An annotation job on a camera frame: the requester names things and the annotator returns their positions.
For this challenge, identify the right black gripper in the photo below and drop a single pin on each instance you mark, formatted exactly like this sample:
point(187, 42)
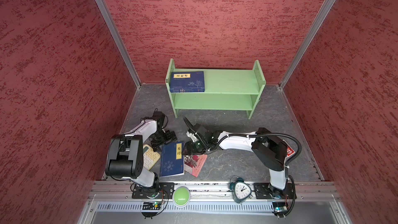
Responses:
point(190, 149)

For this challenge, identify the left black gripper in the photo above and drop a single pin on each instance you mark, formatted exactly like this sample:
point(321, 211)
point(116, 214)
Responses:
point(169, 139)

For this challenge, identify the blue book Yijing yellow label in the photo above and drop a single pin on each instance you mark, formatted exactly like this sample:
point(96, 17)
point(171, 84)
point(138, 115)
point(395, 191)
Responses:
point(172, 161)

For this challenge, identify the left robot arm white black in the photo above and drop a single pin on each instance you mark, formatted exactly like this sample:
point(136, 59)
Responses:
point(125, 157)

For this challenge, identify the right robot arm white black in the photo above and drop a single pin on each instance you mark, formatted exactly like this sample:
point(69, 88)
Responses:
point(269, 147)

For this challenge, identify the red magazine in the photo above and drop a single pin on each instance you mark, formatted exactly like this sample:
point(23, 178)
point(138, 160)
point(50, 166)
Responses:
point(193, 164)

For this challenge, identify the cream yellow calculator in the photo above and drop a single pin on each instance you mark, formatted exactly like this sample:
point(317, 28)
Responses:
point(150, 157)

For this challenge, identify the green round push button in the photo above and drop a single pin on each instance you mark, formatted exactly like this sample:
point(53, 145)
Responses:
point(181, 196)

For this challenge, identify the left small circuit board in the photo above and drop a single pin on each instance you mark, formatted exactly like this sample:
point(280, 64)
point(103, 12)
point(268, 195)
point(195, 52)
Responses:
point(151, 209)

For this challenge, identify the small circuit board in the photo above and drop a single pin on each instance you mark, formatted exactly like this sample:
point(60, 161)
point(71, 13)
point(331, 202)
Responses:
point(151, 209)
point(280, 209)

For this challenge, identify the teal triangular alarm clock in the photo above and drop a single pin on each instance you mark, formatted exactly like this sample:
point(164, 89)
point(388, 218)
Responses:
point(241, 191)

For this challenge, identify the green wooden two-tier shelf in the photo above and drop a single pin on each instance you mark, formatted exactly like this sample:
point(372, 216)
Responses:
point(224, 89)

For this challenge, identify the right small circuit board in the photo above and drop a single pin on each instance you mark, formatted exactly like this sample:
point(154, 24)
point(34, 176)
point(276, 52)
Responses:
point(280, 209)

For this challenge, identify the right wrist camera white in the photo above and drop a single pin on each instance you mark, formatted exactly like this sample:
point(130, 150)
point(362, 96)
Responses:
point(192, 136)

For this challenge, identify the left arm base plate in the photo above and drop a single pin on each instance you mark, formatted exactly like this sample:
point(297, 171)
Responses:
point(162, 190)

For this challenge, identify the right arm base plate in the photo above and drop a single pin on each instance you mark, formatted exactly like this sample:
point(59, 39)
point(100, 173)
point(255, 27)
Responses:
point(266, 191)

